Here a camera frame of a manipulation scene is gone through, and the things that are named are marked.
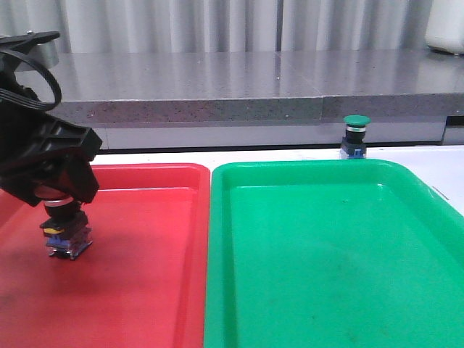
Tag green mushroom push button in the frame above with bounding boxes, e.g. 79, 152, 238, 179
340, 115, 371, 160

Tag green plastic tray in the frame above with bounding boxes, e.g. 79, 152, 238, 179
204, 159, 463, 347

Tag white container on counter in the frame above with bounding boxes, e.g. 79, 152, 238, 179
425, 0, 463, 55

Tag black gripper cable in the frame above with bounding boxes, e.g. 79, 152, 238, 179
0, 48, 62, 112

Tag red mushroom push button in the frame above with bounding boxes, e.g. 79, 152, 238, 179
35, 186, 93, 260

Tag grey stone counter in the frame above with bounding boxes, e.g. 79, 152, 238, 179
52, 49, 463, 152

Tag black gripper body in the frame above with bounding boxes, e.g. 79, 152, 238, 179
1, 31, 102, 187

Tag red plastic tray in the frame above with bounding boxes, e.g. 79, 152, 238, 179
1, 164, 210, 347

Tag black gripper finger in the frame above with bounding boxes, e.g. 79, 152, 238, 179
59, 155, 99, 203
1, 173, 44, 207

